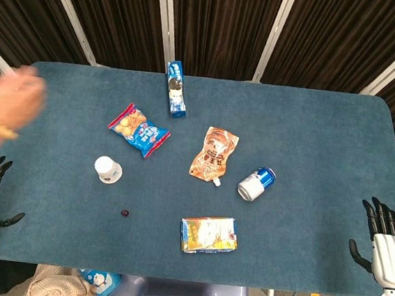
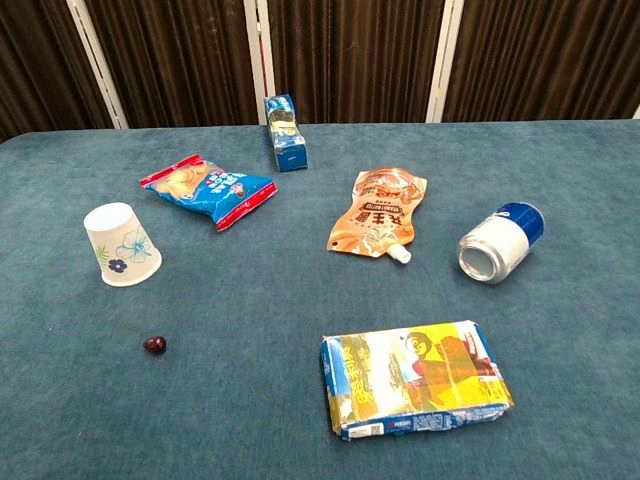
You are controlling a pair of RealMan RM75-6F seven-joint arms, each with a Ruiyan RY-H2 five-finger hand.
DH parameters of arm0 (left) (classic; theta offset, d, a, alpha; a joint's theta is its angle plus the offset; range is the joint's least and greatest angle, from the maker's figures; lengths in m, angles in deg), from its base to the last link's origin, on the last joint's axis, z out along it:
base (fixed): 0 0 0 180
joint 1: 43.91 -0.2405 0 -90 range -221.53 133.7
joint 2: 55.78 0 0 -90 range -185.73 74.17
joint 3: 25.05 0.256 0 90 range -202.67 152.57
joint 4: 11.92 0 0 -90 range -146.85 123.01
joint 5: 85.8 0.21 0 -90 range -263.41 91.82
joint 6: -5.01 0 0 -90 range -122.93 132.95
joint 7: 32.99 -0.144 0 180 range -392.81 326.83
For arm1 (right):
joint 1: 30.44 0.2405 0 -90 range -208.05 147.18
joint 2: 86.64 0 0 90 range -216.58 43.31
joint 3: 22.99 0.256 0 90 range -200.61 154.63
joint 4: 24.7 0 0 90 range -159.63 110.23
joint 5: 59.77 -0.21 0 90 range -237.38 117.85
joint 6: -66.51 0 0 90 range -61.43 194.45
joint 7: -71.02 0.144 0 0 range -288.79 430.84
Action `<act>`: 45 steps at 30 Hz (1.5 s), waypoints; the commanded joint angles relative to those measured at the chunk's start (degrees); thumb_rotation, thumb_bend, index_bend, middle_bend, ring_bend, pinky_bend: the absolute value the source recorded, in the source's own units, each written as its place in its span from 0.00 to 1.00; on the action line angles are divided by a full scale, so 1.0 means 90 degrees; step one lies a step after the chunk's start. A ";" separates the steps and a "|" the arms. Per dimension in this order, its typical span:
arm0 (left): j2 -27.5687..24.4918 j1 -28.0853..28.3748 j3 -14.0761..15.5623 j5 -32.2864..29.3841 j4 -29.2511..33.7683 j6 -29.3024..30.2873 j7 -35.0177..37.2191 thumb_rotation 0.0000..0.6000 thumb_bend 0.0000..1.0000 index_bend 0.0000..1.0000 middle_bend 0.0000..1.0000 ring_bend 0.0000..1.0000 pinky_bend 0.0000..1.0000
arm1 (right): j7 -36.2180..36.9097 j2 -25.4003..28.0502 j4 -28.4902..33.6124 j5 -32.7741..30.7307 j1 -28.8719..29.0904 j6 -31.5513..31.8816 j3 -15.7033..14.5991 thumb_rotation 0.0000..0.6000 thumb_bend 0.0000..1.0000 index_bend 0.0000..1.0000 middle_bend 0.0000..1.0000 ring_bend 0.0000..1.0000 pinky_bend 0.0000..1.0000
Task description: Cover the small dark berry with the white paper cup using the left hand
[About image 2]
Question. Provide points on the white floral paper cup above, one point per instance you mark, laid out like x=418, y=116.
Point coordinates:
x=120, y=240

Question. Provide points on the small dark red fruit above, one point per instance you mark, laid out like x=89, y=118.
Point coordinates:
x=155, y=345

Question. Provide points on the orange spouted drink pouch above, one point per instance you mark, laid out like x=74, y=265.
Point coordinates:
x=375, y=215

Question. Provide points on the blue table cloth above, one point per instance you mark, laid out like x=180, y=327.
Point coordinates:
x=250, y=300

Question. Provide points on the blue cookie box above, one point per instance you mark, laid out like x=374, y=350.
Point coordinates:
x=287, y=145

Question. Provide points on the blue red snack bag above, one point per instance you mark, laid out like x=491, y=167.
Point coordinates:
x=215, y=192

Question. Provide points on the yellow blue food package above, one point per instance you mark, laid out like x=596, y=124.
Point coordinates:
x=415, y=380

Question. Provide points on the blue white drink can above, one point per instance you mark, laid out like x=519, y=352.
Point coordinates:
x=500, y=240

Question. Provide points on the brown curtain panel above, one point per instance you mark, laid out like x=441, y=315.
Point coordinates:
x=175, y=60
x=35, y=60
x=550, y=60
x=350, y=60

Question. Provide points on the white screen post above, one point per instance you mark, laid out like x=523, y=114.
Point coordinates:
x=260, y=60
x=445, y=60
x=637, y=114
x=97, y=65

